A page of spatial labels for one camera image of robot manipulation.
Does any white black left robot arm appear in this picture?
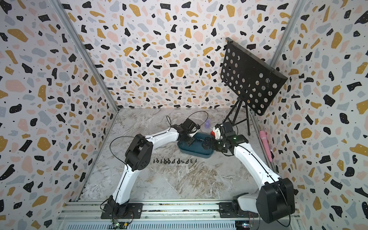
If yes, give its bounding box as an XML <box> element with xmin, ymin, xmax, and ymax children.
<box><xmin>101</xmin><ymin>118</ymin><xmax>200</xmax><ymax>220</ymax></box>

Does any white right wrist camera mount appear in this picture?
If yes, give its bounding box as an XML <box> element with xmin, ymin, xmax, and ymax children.
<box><xmin>212</xmin><ymin>124</ymin><xmax>223</xmax><ymax>140</ymax></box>

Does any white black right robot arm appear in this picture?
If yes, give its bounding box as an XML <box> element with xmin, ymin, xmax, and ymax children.
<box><xmin>202</xmin><ymin>122</ymin><xmax>295</xmax><ymax>223</ymax></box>

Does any black music stand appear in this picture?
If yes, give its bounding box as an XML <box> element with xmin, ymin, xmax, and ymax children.
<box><xmin>220</xmin><ymin>37</ymin><xmax>288</xmax><ymax>135</ymax></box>

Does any teal plastic storage box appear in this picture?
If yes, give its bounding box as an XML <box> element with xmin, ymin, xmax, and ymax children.
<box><xmin>177</xmin><ymin>133</ymin><xmax>214</xmax><ymax>159</ymax></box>

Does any aluminium corner profile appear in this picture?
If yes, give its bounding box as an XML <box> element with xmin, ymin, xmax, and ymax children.
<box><xmin>270</xmin><ymin>0</ymin><xmax>306</xmax><ymax>69</ymax></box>
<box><xmin>49</xmin><ymin>0</ymin><xmax>119</xmax><ymax>112</ymax></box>

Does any pink cylindrical bottle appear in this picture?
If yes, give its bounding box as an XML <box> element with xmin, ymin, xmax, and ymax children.
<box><xmin>259</xmin><ymin>130</ymin><xmax>273</xmax><ymax>162</ymax></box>

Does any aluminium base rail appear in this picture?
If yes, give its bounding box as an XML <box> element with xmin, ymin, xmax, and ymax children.
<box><xmin>55</xmin><ymin>200</ymin><xmax>304</xmax><ymax>230</ymax></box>

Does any purple rabbit figurine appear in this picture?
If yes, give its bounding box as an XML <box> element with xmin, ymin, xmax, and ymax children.
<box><xmin>204</xmin><ymin>119</ymin><xmax>211</xmax><ymax>129</ymax></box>

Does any aluminium corner profile left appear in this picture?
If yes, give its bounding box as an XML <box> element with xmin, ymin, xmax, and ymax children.
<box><xmin>49</xmin><ymin>0</ymin><xmax>119</xmax><ymax>112</ymax></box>

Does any aluminium corner profile right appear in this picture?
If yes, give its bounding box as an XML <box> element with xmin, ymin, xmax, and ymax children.
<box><xmin>270</xmin><ymin>0</ymin><xmax>306</xmax><ymax>69</ymax></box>

